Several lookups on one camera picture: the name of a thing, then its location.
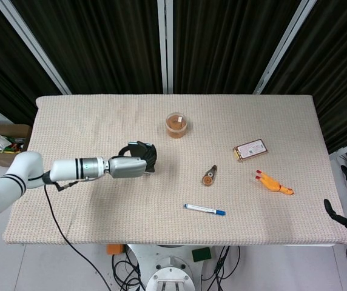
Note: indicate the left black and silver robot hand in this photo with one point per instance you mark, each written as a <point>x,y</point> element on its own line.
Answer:
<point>128,168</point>

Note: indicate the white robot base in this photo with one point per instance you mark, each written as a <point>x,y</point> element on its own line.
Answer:
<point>170,269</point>

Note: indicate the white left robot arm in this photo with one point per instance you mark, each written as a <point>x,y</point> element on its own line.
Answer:
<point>67,169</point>

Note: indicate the beige waffle weave tablecloth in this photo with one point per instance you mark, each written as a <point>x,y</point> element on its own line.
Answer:
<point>131,212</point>

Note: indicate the clear jar of rubber bands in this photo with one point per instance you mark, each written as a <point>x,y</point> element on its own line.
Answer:
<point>177,125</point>

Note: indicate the orange block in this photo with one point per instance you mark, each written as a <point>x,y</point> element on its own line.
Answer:
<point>114,249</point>

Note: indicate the blue and white marker pen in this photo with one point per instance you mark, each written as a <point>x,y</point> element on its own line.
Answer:
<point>204,209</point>

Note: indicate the yellow rubber chicken toy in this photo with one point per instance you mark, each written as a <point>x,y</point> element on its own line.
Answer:
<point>272,183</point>

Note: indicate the green block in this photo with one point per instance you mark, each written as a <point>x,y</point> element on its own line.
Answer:
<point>201,254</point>

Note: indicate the brown cardboard box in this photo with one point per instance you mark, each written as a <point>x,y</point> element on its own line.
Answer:
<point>6,130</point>

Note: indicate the grey metal vertical bar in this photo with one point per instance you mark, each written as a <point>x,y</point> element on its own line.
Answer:
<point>165,45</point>

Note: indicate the white slanted frame post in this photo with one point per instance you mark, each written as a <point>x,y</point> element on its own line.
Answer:
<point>34,45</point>
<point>282,45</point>

